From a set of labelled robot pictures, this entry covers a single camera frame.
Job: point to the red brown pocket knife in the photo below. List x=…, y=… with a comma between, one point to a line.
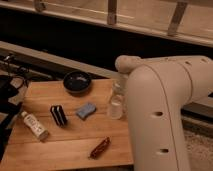
x=100, y=148

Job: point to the dark ceramic bowl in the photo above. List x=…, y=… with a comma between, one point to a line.
x=77, y=81

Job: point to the wooden board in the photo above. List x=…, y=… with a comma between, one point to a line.
x=67, y=147

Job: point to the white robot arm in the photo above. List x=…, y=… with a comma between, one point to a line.
x=154, y=92

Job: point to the black and white striped box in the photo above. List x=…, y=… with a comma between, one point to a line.
x=58, y=115

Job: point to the white tube bottle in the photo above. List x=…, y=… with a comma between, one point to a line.
x=35, y=126

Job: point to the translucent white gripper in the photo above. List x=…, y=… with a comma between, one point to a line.
x=118, y=86

